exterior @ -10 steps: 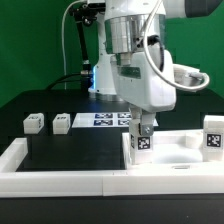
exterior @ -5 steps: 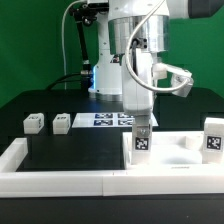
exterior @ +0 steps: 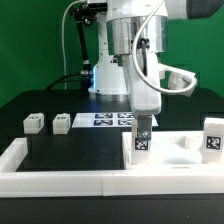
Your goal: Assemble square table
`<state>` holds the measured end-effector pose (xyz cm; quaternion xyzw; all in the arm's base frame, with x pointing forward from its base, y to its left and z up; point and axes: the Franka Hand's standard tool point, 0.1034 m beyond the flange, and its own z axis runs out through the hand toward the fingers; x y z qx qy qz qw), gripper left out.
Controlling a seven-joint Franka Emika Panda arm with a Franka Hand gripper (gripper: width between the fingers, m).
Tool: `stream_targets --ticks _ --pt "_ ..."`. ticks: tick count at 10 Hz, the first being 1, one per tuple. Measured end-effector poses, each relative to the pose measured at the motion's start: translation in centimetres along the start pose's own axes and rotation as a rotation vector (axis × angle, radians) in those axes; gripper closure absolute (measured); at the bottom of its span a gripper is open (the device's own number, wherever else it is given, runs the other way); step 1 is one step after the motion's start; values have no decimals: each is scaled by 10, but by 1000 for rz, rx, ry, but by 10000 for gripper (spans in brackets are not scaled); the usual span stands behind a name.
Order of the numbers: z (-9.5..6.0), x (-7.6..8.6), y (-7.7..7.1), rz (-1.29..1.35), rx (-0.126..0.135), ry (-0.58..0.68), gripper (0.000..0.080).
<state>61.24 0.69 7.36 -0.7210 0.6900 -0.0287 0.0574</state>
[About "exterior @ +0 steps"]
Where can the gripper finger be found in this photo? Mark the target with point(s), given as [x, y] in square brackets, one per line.
[144, 127]

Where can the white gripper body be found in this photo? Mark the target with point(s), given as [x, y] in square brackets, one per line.
[143, 99]

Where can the white square table top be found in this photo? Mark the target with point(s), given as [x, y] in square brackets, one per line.
[170, 148]

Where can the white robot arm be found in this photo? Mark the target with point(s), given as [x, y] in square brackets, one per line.
[137, 32]

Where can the white tag sheet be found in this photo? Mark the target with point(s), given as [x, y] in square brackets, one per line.
[108, 119]

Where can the white U-shaped obstacle fence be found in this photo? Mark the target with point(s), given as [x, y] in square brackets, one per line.
[193, 179]

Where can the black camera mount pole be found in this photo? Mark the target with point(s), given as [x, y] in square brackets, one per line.
[84, 17]

